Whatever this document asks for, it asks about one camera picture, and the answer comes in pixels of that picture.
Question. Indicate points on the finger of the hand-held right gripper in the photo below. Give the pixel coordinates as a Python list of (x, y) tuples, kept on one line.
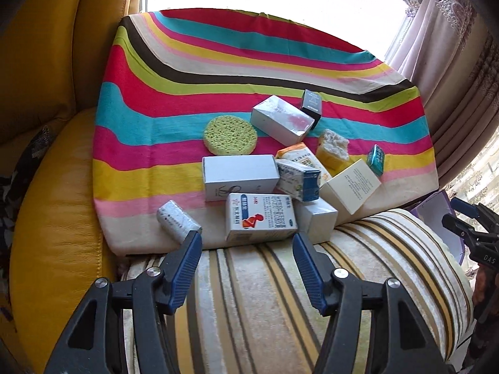
[(458, 226), (464, 207)]

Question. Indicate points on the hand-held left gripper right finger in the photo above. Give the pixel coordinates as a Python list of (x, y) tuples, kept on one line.
[(308, 272)]

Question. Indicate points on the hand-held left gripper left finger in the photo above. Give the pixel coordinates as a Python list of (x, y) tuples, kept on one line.
[(187, 272)]

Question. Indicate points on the purple and white cardboard box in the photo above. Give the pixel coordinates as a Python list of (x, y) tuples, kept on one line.
[(432, 212)]

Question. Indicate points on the cream box with text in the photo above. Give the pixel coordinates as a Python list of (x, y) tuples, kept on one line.
[(351, 185)]

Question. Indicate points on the grey and white box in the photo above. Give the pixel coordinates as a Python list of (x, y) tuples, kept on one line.
[(239, 177)]

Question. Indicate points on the orange and white tissue packet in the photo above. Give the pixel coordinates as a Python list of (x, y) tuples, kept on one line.
[(302, 157)]

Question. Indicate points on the silver wrapped roll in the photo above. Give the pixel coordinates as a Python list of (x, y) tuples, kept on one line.
[(177, 220)]

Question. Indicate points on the plain white box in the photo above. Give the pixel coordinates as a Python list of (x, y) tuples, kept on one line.
[(317, 220)]

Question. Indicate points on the beige striped plush cushion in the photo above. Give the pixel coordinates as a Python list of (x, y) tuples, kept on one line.
[(253, 300)]

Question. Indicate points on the white box with red figure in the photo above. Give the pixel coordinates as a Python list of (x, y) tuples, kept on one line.
[(259, 218)]

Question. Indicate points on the blue and white medicine box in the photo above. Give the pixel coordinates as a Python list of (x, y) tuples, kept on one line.
[(298, 181)]

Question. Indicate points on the small teal box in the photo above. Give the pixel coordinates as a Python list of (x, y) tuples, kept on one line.
[(376, 159)]

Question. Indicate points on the yellow sponge with white scrub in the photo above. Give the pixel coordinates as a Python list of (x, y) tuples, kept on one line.
[(330, 152)]

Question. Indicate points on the green round sponge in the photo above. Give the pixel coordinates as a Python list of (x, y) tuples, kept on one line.
[(230, 136)]

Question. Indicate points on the yellow leather sofa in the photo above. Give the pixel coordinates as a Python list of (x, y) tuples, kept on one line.
[(58, 202)]

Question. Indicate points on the white box with pink print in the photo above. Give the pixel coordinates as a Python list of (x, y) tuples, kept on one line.
[(280, 120)]

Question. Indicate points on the pale patterned curtain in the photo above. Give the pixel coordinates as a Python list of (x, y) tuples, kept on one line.
[(448, 46)]

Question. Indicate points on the small black box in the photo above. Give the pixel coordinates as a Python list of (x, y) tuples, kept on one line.
[(312, 103)]

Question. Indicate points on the rainbow striped cloth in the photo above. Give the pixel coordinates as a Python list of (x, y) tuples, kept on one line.
[(195, 85)]

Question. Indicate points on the dark patterned cloth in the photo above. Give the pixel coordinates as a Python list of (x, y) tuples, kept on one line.
[(19, 187)]

